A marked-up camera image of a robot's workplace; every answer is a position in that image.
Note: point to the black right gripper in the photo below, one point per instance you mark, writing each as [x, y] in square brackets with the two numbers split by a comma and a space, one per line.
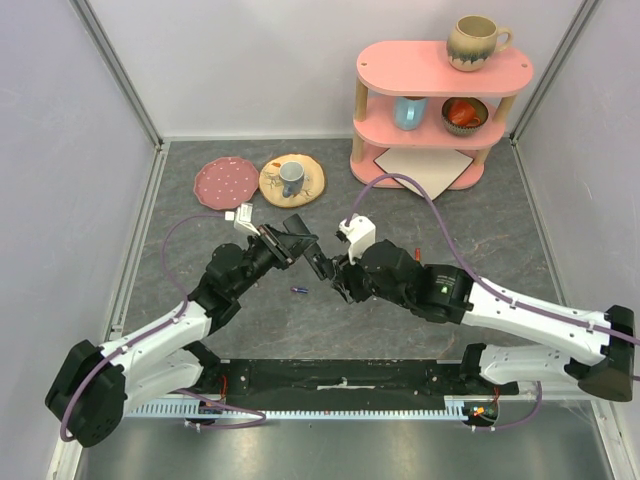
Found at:
[340, 273]

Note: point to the pink three-tier shelf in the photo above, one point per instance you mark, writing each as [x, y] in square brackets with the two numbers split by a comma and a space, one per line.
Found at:
[390, 69]

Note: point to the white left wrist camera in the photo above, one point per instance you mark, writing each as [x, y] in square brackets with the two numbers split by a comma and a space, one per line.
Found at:
[241, 218]

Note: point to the yellow floral plate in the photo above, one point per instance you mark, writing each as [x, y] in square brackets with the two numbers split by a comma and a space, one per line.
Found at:
[271, 184]

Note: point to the red cup in bowl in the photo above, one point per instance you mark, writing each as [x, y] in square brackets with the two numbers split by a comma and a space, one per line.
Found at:
[462, 113]

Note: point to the beige ceramic mug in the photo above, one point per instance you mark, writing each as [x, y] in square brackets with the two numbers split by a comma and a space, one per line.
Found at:
[473, 40]

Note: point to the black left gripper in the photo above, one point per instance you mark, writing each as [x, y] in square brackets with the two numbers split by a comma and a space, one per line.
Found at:
[284, 246]

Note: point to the grey blue mug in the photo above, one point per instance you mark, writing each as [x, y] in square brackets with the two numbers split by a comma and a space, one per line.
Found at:
[292, 176]

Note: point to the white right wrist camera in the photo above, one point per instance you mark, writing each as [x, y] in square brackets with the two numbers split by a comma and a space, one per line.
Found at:
[359, 232]

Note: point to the dark patterned bowl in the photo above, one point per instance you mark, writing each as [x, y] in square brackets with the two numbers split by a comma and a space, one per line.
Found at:
[481, 109]

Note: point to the black remote control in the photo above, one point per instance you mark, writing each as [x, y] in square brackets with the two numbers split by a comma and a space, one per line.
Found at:
[317, 260]

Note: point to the light blue mug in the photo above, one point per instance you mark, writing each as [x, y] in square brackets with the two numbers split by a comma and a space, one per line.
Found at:
[408, 112]

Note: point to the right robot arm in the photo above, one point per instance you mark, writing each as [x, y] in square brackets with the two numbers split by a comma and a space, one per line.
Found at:
[592, 350]

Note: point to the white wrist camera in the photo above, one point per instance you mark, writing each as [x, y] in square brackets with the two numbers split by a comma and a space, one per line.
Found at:
[241, 218]
[359, 232]

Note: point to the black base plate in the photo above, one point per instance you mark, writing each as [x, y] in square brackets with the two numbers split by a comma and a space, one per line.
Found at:
[342, 385]

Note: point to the pink dotted plate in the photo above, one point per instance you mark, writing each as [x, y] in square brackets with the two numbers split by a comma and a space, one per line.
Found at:
[226, 183]

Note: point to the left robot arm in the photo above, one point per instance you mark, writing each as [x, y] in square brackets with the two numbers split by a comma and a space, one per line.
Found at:
[97, 385]

